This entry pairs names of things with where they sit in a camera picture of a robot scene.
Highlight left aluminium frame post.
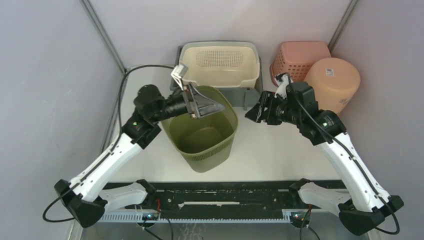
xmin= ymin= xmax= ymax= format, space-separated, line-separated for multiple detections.
xmin=79 ymin=0 xmax=127 ymax=152

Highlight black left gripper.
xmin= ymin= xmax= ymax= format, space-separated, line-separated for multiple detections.
xmin=150 ymin=82 xmax=224 ymax=123

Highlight aluminium front rail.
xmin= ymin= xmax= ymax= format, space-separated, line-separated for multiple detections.
xmin=74 ymin=188 xmax=377 ymax=224

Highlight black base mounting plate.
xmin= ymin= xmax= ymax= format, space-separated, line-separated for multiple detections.
xmin=105 ymin=180 xmax=345 ymax=220

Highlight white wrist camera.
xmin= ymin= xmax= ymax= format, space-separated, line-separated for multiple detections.
xmin=170 ymin=64 xmax=188 ymax=90
xmin=274 ymin=72 xmax=293 ymax=100

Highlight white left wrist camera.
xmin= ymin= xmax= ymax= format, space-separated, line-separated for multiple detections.
xmin=170 ymin=64 xmax=188 ymax=90

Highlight aluminium frame post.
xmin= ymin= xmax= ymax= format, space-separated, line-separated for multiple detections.
xmin=79 ymin=0 xmax=127 ymax=152
xmin=327 ymin=0 xmax=360 ymax=54

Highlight black right camera cable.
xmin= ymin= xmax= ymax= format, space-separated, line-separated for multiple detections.
xmin=284 ymin=75 xmax=401 ymax=236

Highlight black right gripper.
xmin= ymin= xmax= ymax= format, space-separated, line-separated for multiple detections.
xmin=243 ymin=90 xmax=301 ymax=126

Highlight right aluminium frame post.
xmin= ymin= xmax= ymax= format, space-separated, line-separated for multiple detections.
xmin=327 ymin=0 xmax=360 ymax=54

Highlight green perforated waste bin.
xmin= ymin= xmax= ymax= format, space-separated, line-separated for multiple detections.
xmin=161 ymin=86 xmax=239 ymax=173

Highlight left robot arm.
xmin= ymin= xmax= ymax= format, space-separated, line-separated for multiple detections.
xmin=54 ymin=84 xmax=225 ymax=228

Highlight grey plastic storage bin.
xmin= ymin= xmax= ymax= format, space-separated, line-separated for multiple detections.
xmin=169 ymin=45 xmax=265 ymax=111

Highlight cream perforated plastic basket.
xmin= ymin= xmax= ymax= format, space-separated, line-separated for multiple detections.
xmin=178 ymin=41 xmax=260 ymax=90

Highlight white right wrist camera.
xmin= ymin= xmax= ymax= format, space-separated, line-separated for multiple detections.
xmin=274 ymin=72 xmax=293 ymax=100

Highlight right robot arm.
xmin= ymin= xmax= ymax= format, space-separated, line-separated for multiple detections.
xmin=245 ymin=82 xmax=404 ymax=236

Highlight pink perforated plastic basket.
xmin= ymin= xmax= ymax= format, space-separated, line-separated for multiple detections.
xmin=269 ymin=41 xmax=331 ymax=87

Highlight orange plastic bucket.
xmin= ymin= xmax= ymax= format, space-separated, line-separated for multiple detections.
xmin=304 ymin=57 xmax=361 ymax=115

